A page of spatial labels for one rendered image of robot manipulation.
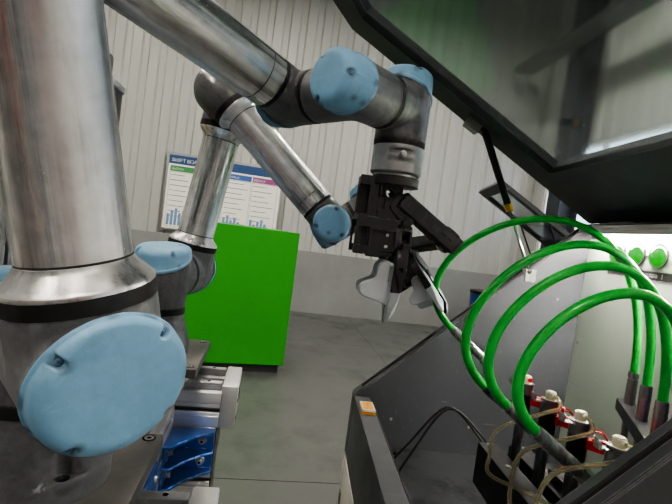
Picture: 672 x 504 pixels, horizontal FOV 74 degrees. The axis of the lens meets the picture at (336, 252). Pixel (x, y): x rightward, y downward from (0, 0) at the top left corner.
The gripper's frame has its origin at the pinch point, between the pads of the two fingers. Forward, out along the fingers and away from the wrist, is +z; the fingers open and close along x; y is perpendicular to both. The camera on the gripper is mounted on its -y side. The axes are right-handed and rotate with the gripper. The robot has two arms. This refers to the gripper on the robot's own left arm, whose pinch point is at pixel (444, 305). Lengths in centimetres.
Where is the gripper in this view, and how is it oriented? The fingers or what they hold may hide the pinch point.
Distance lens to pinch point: 95.4
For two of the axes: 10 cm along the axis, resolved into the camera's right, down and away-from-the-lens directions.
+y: -7.8, 5.7, 2.7
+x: -4.8, -2.6, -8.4
